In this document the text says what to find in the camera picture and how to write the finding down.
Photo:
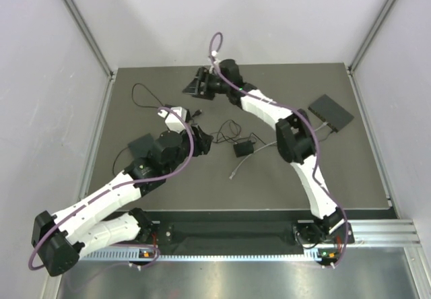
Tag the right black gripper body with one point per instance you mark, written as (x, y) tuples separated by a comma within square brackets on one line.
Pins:
[(217, 85)]

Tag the black power brick adapter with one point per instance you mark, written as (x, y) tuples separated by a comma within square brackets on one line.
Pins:
[(141, 146)]

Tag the small black wall adapter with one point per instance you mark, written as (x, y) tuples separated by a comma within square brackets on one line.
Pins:
[(243, 149)]

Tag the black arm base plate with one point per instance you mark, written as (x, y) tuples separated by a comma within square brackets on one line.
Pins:
[(241, 232)]

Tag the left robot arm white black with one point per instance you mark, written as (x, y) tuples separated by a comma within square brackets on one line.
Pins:
[(61, 239)]

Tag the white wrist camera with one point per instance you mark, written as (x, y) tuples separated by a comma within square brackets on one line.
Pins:
[(175, 118), (214, 62)]

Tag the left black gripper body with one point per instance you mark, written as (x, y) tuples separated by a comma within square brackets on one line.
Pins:
[(199, 145)]

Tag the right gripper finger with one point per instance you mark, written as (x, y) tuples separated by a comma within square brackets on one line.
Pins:
[(196, 88), (203, 75)]

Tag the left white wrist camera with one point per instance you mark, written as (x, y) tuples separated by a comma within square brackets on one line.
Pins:
[(175, 118)]

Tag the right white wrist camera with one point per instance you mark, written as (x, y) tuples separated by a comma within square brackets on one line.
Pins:
[(214, 62)]

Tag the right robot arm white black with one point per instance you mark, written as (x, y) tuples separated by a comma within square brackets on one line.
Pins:
[(297, 143)]

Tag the dark grey network switch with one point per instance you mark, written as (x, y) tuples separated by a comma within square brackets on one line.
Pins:
[(329, 111)]

